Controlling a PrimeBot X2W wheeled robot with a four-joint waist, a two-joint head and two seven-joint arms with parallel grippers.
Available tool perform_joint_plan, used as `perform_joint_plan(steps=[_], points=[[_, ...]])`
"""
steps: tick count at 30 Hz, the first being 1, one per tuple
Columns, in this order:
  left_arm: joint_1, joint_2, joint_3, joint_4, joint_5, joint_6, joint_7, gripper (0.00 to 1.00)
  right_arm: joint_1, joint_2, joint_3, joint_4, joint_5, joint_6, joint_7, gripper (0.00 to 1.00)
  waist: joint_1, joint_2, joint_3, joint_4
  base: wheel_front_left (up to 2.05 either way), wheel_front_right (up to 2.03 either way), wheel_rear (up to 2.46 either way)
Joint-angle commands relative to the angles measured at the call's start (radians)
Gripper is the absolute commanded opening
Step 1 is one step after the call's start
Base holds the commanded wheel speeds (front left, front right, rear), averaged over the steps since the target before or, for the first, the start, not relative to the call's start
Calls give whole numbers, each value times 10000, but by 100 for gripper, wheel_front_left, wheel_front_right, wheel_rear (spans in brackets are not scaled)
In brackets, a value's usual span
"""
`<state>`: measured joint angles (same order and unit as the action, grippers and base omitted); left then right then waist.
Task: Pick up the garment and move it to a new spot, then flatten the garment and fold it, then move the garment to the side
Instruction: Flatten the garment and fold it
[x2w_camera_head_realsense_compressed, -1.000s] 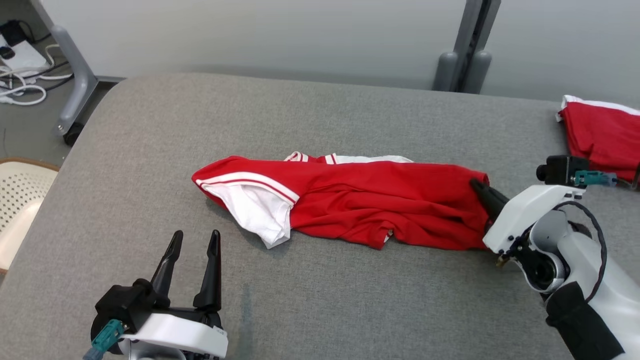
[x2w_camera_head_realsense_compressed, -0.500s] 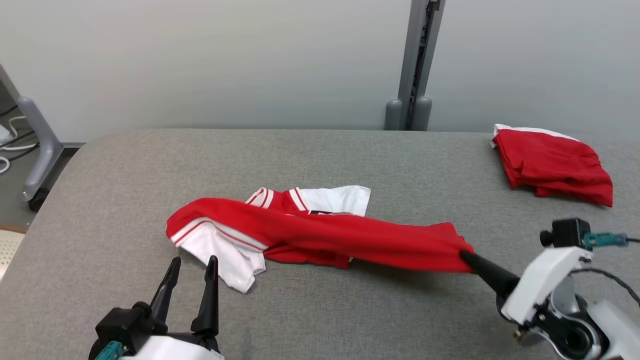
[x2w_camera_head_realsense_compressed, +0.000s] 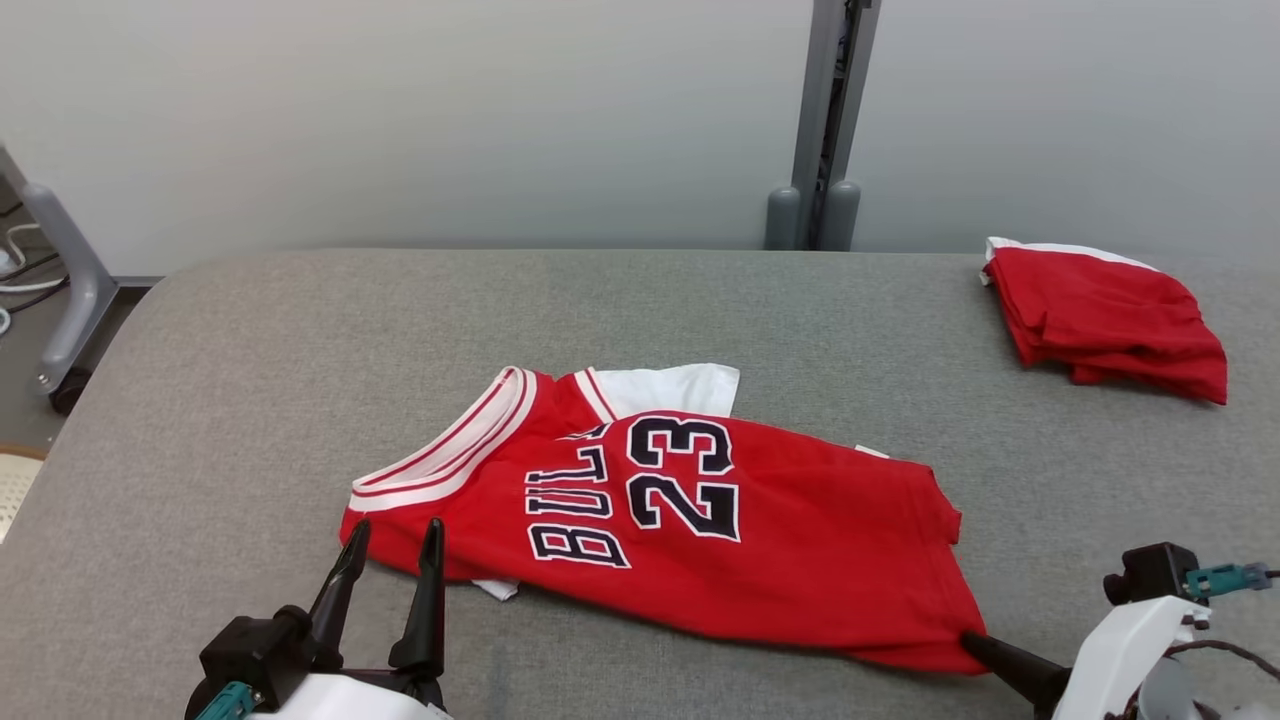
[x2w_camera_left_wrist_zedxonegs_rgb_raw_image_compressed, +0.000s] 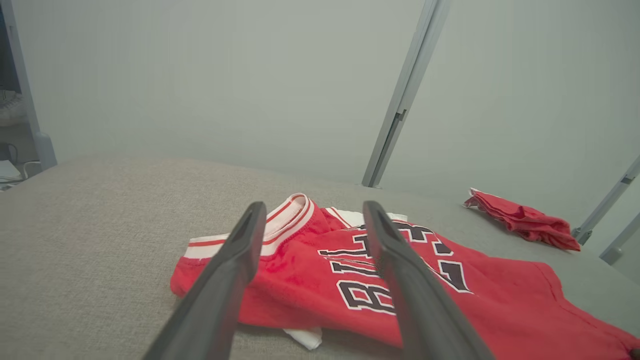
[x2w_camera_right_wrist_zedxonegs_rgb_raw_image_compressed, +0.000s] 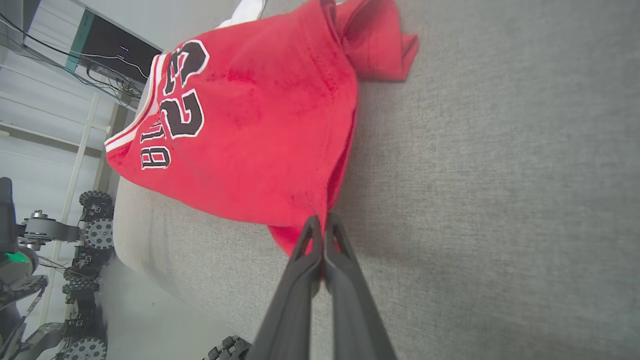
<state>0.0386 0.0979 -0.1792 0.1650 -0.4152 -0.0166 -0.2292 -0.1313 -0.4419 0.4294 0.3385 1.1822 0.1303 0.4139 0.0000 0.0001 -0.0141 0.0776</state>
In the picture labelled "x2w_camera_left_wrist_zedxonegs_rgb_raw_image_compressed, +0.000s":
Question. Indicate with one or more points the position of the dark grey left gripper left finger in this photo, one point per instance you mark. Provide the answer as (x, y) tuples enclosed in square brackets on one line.
[(210, 310)]

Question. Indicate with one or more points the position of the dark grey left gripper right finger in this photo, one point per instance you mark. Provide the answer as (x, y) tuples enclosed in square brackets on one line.
[(425, 320)]

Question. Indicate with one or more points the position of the red Bulls basketball jersey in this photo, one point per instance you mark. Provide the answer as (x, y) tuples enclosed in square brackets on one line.
[(310, 280)]

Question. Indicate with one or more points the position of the red shorts with white band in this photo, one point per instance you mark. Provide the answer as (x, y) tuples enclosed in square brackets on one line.
[(525, 220)]

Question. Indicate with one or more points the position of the cream perforated laundry basket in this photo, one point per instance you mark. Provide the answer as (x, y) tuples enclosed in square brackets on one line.
[(10, 107)]

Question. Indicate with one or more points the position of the grey partition support leg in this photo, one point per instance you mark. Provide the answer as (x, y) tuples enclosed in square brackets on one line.
[(27, 90)]

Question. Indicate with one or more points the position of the grey slanted partition post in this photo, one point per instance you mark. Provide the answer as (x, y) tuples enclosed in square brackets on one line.
[(612, 254), (615, 193)]

